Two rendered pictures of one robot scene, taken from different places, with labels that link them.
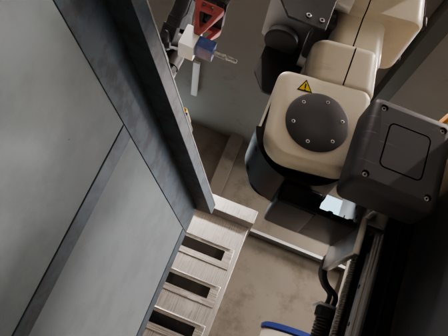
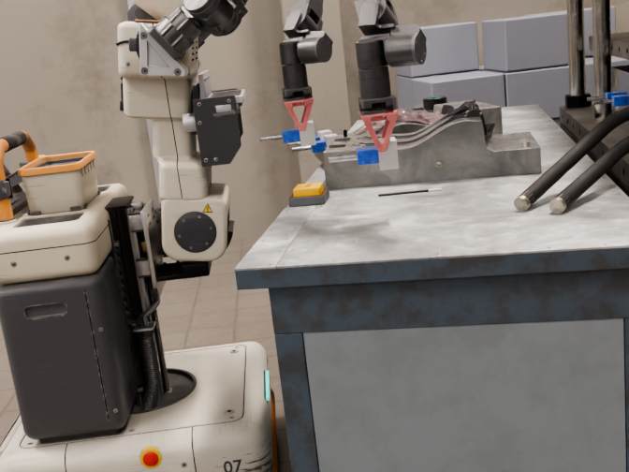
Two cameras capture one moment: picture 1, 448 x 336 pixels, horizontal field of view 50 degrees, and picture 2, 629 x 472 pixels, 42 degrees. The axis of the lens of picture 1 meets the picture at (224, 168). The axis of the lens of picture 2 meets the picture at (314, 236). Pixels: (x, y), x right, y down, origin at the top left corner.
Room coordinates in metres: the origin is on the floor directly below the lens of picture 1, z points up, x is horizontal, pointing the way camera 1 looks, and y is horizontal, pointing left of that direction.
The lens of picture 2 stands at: (2.88, 0.01, 1.18)
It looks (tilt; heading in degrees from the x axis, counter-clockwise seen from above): 14 degrees down; 175
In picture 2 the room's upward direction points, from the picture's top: 6 degrees counter-clockwise
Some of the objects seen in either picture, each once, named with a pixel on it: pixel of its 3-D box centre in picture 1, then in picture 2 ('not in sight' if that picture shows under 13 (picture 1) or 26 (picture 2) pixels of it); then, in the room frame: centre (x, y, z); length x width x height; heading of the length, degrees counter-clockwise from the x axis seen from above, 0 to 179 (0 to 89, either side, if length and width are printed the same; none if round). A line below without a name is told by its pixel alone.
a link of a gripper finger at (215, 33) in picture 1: (203, 29); (299, 110); (0.94, 0.17, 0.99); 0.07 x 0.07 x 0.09; 88
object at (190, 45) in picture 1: (209, 51); (286, 136); (0.92, 0.13, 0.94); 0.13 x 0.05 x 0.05; 88
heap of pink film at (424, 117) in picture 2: not in sight; (402, 118); (0.53, 0.49, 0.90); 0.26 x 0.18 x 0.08; 92
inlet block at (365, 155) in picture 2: not in sight; (362, 155); (1.33, 0.25, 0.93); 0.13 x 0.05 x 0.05; 83
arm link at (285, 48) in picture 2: not in sight; (294, 52); (0.93, 0.17, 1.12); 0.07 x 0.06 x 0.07; 44
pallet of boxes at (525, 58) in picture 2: not in sight; (519, 125); (-1.33, 1.49, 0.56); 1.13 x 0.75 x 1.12; 91
